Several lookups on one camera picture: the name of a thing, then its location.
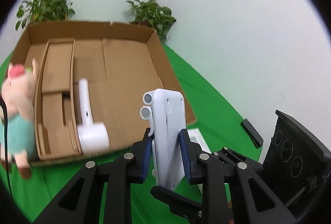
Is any large cardboard box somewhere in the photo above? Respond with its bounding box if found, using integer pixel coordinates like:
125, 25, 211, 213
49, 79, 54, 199
6, 20, 197, 168

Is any black cable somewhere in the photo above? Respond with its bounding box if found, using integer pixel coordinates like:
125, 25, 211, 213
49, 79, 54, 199
0, 100, 13, 199

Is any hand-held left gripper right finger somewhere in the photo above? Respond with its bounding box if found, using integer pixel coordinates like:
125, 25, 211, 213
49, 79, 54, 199
180, 129, 296, 224

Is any pink plush pig toy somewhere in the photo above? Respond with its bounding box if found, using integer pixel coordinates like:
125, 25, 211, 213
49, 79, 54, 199
0, 59, 39, 179

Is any small green potted plant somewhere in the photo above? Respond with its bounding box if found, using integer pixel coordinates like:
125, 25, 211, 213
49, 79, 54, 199
126, 0, 177, 44

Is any white plastic device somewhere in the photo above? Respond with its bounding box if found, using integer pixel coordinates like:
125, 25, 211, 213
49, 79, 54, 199
140, 89, 185, 190

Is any white hair dryer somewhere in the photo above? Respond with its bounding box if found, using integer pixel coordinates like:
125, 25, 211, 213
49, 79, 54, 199
77, 79, 109, 153

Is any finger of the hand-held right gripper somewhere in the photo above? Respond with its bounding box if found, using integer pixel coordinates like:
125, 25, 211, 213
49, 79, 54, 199
150, 186, 205, 224
213, 147, 264, 170

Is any black table clip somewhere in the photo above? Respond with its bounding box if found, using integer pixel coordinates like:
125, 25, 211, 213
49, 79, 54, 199
241, 119, 264, 147

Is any bushy green potted plant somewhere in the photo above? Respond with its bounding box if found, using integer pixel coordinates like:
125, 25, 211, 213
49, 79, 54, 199
16, 0, 76, 31

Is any small long cardboard box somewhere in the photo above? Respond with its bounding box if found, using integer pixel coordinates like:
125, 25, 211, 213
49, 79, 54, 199
35, 38, 83, 160

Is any white green carton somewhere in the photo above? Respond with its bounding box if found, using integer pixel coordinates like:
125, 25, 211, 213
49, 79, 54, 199
187, 128, 210, 196

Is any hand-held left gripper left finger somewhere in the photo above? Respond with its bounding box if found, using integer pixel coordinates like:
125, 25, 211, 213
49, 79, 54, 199
34, 128, 156, 224

